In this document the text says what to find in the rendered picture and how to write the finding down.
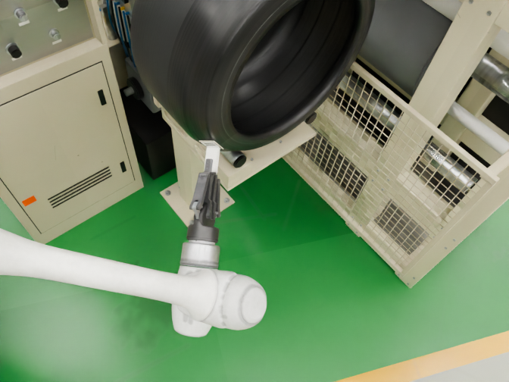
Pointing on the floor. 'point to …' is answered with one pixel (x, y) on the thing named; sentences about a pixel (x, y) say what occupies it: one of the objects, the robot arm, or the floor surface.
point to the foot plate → (171, 194)
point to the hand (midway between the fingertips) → (211, 160)
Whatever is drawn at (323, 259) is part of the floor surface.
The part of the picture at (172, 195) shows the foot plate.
